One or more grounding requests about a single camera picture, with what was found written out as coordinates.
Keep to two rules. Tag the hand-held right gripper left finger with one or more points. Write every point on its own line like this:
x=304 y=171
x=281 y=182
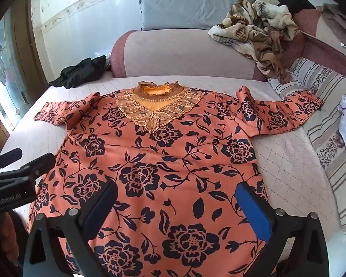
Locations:
x=99 y=212

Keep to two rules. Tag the stained glass window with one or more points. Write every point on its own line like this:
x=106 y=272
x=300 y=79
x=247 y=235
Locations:
x=5 y=72

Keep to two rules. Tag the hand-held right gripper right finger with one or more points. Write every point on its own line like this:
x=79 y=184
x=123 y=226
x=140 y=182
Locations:
x=255 y=212

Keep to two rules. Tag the clear plastic bag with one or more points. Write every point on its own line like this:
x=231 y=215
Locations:
x=108 y=62

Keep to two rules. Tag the black cloth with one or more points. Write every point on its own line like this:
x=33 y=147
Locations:
x=295 y=3

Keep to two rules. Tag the pink rolled bolster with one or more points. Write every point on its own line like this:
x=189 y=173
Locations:
x=184 y=53

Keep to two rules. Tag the brown jacket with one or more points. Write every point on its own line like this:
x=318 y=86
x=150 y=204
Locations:
x=338 y=26

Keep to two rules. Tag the orange floral shirt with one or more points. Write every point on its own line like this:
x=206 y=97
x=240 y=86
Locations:
x=167 y=164

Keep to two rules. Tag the maroon pink folded quilt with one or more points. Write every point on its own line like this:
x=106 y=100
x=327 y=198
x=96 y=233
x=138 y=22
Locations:
x=314 y=43

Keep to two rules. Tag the black garment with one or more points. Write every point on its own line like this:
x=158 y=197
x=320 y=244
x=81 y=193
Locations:
x=77 y=73

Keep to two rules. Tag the striped floral bedding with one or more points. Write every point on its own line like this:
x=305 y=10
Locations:
x=331 y=150

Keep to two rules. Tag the person's left forearm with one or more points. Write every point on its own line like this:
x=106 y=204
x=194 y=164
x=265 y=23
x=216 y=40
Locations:
x=10 y=228

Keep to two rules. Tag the grey pillow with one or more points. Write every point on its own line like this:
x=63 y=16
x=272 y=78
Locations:
x=190 y=4

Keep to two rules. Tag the pink quilted bedspread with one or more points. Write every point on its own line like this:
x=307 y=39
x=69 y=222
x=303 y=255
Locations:
x=285 y=161

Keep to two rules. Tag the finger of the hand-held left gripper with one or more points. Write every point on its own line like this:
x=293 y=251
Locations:
x=4 y=158
x=39 y=163

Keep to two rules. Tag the brown cream floral blanket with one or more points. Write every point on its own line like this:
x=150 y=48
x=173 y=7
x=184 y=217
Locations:
x=253 y=31

